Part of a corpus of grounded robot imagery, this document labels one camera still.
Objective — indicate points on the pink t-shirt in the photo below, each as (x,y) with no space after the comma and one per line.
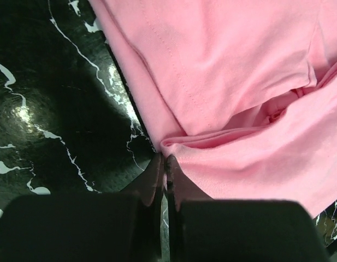
(242,93)

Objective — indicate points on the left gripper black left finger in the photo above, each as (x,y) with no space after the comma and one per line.
(122,226)

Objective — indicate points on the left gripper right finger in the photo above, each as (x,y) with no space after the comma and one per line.
(204,229)

